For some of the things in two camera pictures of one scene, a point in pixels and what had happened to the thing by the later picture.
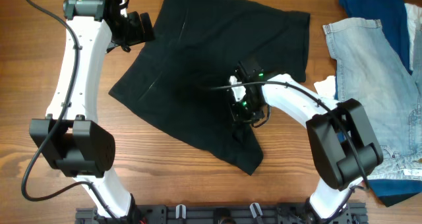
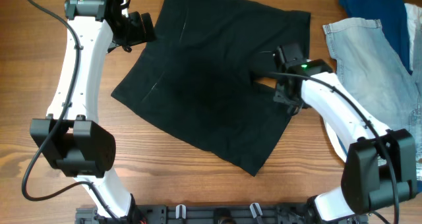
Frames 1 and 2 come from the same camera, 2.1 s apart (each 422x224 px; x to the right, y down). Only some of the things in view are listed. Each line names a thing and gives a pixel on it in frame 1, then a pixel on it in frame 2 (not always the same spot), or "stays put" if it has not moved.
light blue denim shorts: (370, 70) stays put
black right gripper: (238, 116) -> (279, 95)
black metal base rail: (265, 213) stays put
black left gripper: (138, 35) stays put
